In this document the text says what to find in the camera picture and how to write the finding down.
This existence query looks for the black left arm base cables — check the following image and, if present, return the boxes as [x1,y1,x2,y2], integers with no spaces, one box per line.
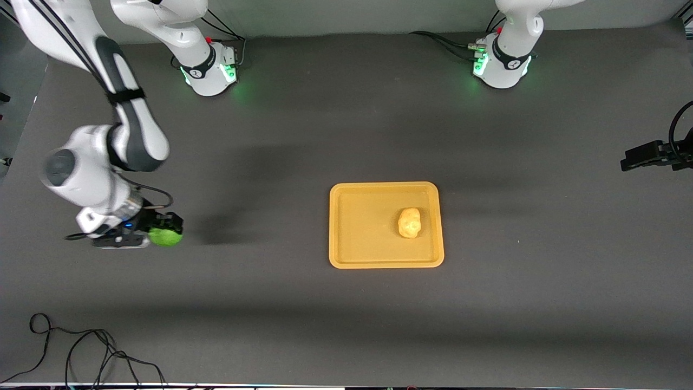
[409,31,485,61]

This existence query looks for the black arm base cables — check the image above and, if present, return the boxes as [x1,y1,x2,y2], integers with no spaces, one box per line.
[409,31,485,61]
[198,10,247,70]

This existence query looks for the orange plastic tray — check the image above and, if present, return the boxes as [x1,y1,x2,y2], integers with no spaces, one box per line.
[329,181,445,269]

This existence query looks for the yellow potato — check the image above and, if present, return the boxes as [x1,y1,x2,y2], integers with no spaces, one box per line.
[397,207,423,239]

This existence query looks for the thin black loose cable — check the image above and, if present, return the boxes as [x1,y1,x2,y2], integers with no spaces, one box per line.
[0,313,168,388]

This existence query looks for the black right arm base cables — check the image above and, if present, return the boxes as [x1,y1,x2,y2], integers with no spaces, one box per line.
[198,10,247,70]

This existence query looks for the dark grey table mat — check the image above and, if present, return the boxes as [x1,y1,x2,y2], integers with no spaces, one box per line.
[0,19,693,386]

